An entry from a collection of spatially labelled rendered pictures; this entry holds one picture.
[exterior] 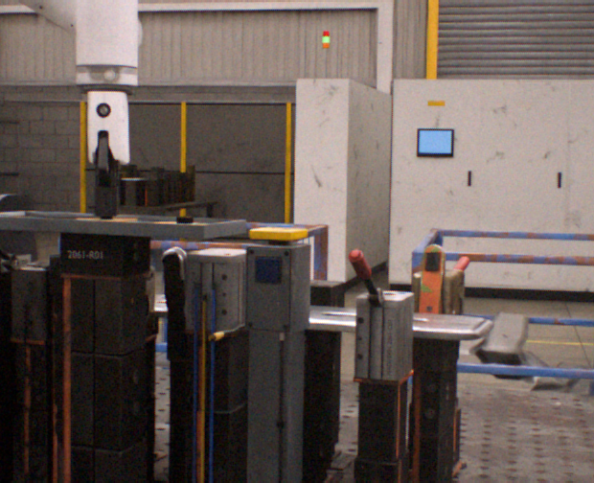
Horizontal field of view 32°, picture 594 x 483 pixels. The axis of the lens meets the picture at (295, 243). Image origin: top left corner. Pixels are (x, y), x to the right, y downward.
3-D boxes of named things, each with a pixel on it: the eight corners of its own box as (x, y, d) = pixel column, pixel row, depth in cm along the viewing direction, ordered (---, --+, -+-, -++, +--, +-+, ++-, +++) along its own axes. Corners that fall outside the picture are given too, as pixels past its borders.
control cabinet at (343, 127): (342, 265, 1216) (347, 56, 1196) (387, 267, 1202) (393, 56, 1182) (289, 289, 985) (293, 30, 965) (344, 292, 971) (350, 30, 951)
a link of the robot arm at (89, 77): (134, 65, 139) (134, 88, 139) (139, 71, 148) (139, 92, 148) (71, 64, 138) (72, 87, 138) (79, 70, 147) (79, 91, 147)
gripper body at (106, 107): (131, 80, 138) (131, 165, 139) (136, 86, 149) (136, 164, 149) (75, 80, 138) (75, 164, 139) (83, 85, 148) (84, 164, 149)
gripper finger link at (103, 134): (105, 152, 136) (108, 183, 140) (109, 115, 142) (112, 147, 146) (96, 152, 136) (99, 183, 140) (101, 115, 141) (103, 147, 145)
